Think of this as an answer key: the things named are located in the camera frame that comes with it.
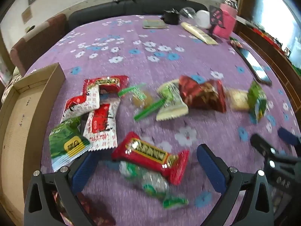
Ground red white snack packet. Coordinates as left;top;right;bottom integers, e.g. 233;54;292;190
83;97;121;152
60;85;100;123

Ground black small cup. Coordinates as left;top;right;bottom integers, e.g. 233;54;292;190
161;9;180;25

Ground red white snack packet lower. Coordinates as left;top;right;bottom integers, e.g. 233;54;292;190
83;97;121;152

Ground white round lid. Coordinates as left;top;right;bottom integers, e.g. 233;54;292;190
196;10;211;29

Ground wooden brick-pattern cabinet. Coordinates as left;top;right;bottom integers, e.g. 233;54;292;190
234;22;301;119

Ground cream lotion tube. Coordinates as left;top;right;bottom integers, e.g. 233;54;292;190
181;22;218;45

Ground black smartphone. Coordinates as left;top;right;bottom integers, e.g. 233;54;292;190
234;47;272;87

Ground red long candy bar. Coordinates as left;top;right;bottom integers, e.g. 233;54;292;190
112;132;189;185

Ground small green booklet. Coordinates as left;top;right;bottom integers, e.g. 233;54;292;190
142;19;167;29

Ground black sofa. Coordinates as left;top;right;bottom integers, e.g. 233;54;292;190
68;0;208;30

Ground dark red foil candy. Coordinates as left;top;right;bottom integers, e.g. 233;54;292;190
52;191;116;225

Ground purple floral tablecloth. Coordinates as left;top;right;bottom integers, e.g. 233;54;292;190
30;15;300;225

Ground brown armchair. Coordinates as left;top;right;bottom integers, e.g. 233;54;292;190
10;14;67;76

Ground pink sleeved bottle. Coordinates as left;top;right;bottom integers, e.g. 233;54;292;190
213;0;238;39

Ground leopard print blanket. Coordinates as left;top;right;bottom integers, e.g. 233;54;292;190
1;67;22;104

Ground clear green-end candy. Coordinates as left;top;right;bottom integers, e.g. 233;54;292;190
118;83;165;122

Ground small candies by phone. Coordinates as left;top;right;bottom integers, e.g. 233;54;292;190
229;37;243;48

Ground clear green wrapped candy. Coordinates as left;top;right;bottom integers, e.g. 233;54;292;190
119;161;189;209

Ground clear plastic cup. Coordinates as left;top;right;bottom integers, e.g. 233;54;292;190
179;7;196;19

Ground clear yellow cake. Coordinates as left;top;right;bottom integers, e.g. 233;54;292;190
227;89;249;111

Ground green white snack packet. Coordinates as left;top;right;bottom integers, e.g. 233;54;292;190
156;79;189;121

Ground red candy bar upper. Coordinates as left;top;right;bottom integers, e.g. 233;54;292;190
83;75;129;94

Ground cardboard box tray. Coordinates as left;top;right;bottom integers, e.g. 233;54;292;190
1;63;65;225

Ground green pea snack packet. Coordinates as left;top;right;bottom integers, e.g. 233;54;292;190
49;117;91;172

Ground dark red foil snack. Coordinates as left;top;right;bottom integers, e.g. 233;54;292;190
179;76;227;113

